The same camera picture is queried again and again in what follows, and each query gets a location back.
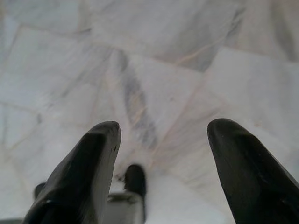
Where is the robot right leg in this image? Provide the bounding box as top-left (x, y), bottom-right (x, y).
top-left (107, 164), bottom-right (148, 224)

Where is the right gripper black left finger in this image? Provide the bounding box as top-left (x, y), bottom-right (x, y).
top-left (23, 120), bottom-right (122, 224)

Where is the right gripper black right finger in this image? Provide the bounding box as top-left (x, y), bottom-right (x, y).
top-left (206, 118), bottom-right (299, 224)

